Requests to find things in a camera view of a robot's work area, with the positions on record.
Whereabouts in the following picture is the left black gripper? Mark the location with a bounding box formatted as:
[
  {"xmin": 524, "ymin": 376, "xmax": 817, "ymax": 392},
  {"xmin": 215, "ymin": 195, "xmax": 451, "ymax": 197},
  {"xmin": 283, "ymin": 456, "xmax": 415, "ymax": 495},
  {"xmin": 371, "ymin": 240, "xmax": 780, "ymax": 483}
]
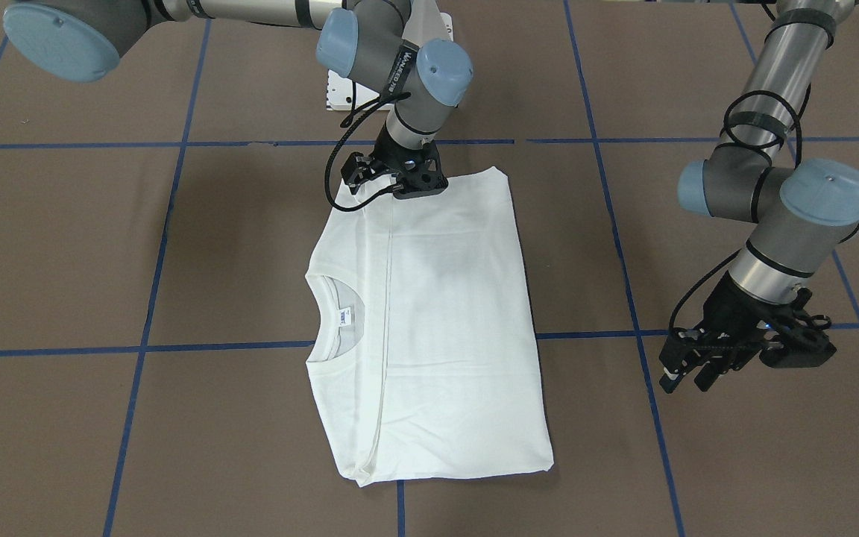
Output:
[{"xmin": 658, "ymin": 273, "xmax": 775, "ymax": 394}]

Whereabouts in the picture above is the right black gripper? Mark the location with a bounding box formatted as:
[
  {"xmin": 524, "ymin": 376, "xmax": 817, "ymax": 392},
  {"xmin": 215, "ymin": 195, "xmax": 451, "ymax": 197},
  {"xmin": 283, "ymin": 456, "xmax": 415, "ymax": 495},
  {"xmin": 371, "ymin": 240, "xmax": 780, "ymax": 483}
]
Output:
[{"xmin": 373, "ymin": 125, "xmax": 438, "ymax": 176}]

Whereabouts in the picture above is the white central pillar with base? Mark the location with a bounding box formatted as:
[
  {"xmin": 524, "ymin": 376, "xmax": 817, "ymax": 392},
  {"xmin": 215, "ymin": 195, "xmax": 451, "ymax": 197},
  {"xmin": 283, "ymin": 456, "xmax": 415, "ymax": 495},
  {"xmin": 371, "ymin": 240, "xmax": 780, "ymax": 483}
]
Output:
[{"xmin": 316, "ymin": 1, "xmax": 451, "ymax": 92}]

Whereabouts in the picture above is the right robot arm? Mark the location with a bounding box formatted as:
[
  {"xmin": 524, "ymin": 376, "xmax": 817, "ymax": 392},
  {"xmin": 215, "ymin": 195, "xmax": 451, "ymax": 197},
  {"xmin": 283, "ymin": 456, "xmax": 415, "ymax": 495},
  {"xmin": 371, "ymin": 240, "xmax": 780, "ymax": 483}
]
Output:
[{"xmin": 2, "ymin": 1, "xmax": 473, "ymax": 190}]

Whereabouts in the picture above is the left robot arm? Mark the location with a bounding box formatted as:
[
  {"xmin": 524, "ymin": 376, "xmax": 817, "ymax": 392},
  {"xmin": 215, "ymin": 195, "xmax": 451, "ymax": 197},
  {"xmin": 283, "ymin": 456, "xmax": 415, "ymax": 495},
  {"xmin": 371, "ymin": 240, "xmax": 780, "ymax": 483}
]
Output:
[{"xmin": 659, "ymin": 1, "xmax": 859, "ymax": 394}]

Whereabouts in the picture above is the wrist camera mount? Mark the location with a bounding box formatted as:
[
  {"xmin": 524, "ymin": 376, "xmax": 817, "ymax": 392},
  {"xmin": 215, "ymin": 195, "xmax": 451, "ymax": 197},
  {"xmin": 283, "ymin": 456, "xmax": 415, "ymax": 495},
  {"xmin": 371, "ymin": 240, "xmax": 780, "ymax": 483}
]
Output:
[
  {"xmin": 754, "ymin": 288, "xmax": 837, "ymax": 369},
  {"xmin": 340, "ymin": 142, "xmax": 449, "ymax": 198}
]

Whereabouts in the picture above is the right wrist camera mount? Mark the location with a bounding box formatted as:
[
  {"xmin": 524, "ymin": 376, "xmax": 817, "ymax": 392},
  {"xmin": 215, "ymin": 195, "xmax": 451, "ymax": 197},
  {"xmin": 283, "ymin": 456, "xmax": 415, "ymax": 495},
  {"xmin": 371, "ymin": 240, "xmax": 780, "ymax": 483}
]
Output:
[{"xmin": 340, "ymin": 142, "xmax": 449, "ymax": 198}]

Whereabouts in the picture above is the white long-sleeve printed shirt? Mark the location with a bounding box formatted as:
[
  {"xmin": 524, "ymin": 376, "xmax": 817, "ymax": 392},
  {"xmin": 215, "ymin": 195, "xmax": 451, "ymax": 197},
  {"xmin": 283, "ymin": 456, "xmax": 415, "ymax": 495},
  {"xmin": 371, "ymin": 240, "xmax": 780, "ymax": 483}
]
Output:
[{"xmin": 306, "ymin": 167, "xmax": 553, "ymax": 487}]

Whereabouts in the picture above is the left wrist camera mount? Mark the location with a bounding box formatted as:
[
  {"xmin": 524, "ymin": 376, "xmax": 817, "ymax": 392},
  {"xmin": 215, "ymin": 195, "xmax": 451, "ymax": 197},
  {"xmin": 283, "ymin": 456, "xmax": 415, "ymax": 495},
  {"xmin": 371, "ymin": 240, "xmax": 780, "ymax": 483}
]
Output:
[{"xmin": 754, "ymin": 288, "xmax": 837, "ymax": 369}]

